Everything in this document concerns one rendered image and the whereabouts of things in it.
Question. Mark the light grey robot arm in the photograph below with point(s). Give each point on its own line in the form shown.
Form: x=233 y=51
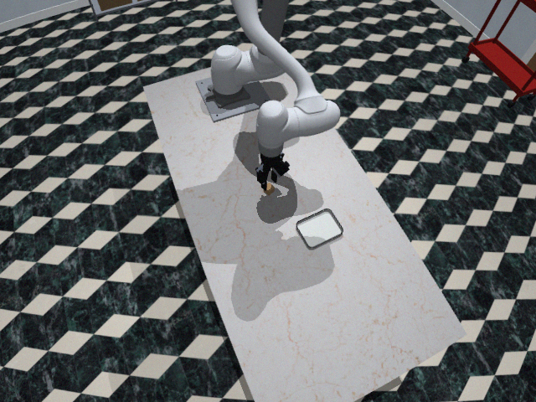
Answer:
x=267 y=59

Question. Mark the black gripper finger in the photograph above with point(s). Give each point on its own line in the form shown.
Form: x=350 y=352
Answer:
x=273 y=175
x=262 y=175

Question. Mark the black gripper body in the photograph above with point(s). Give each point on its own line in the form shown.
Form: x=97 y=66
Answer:
x=270 y=160

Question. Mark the brown cube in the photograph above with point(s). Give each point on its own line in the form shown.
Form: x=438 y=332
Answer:
x=270 y=189

